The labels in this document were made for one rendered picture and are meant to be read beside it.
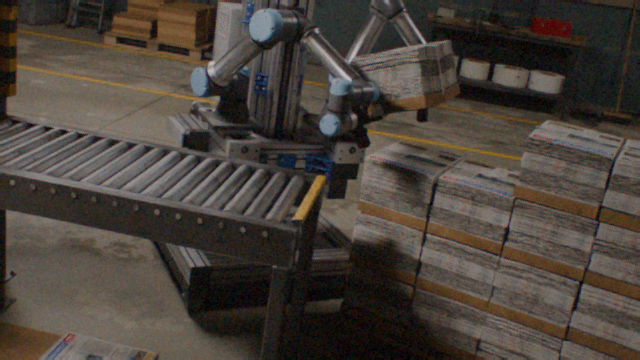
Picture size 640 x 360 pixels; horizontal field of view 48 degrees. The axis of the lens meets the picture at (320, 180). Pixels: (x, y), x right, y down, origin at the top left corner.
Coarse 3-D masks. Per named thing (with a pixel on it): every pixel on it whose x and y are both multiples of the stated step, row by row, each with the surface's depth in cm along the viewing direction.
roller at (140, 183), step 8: (176, 152) 257; (168, 160) 248; (176, 160) 253; (152, 168) 237; (160, 168) 240; (168, 168) 245; (144, 176) 229; (152, 176) 233; (160, 176) 239; (128, 184) 221; (136, 184) 222; (144, 184) 226; (136, 192) 220
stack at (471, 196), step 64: (384, 192) 276; (448, 192) 265; (512, 192) 260; (384, 256) 283; (448, 256) 270; (576, 256) 248; (384, 320) 290; (448, 320) 277; (512, 320) 265; (576, 320) 253
